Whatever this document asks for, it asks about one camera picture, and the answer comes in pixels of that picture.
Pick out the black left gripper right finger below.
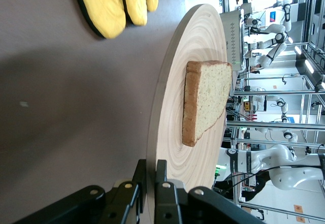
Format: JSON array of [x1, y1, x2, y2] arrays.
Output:
[[154, 159, 265, 224]]

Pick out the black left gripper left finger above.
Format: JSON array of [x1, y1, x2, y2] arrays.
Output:
[[15, 159, 148, 224]]

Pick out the round wooden plate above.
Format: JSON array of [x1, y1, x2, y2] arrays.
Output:
[[146, 4, 229, 224]]

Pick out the slice of bread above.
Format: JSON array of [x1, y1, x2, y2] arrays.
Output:
[[182, 60, 233, 148]]

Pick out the beige and chrome toaster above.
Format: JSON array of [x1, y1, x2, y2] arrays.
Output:
[[219, 10, 246, 71]]

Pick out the brown table cover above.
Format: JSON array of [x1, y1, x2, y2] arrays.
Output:
[[0, 0, 196, 224]]

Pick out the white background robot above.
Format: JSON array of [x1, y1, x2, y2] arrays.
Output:
[[255, 127, 298, 143], [253, 94, 289, 123], [243, 0, 293, 69]]

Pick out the yellow quilted oven mitt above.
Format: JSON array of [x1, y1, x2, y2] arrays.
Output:
[[118, 0, 159, 27], [70, 0, 127, 40]]

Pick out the aluminium frame cell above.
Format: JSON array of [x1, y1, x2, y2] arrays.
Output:
[[223, 41, 325, 224]]

